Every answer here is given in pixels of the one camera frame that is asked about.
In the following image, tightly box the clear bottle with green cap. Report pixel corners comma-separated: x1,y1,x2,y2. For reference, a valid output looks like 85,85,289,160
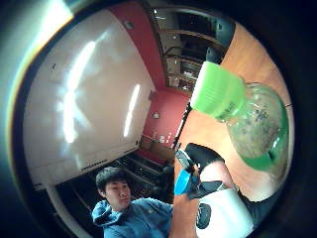
189,60,290,177

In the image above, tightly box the black tripod stand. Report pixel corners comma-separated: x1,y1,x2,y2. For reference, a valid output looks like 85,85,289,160
170,101,193,151

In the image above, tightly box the brown cardboard box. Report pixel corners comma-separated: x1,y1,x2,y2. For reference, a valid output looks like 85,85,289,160
141,132,176,162

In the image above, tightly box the the person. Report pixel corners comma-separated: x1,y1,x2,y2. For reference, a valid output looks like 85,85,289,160
91,166,174,238

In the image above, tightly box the long ceiling light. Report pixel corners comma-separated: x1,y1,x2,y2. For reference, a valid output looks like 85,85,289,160
123,83,142,139
62,40,97,144

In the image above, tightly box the black chair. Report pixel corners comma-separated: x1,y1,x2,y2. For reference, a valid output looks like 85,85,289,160
205,46,226,65

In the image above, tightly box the dark shelving unit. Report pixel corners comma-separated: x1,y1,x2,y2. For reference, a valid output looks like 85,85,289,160
152,8,232,94

